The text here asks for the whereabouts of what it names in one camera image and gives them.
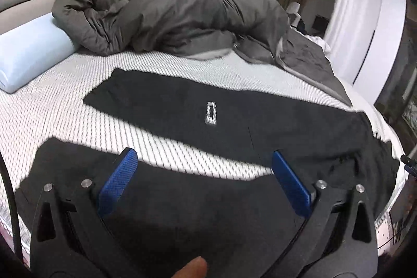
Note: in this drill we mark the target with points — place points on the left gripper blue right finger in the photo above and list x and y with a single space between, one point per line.
308 200

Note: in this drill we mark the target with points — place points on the white crumpled sheet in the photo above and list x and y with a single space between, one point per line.
320 42

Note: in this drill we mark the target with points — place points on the white sheer curtain right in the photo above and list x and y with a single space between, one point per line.
348 4

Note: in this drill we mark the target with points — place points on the black pants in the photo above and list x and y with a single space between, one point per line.
204 185

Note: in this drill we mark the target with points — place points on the dark glass cabinet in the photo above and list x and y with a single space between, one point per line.
397 100

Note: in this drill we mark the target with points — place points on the white office chair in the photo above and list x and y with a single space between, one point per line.
293 13

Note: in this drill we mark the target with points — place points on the light blue pillow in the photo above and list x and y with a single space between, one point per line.
31 49

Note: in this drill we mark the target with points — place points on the dark grey duvet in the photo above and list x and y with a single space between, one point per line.
259 31

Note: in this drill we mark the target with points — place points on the person's left hand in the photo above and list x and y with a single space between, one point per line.
196 268

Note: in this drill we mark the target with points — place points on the white wardrobe door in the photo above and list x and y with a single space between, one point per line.
383 49

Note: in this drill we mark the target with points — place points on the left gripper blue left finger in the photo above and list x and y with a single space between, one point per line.
99 246

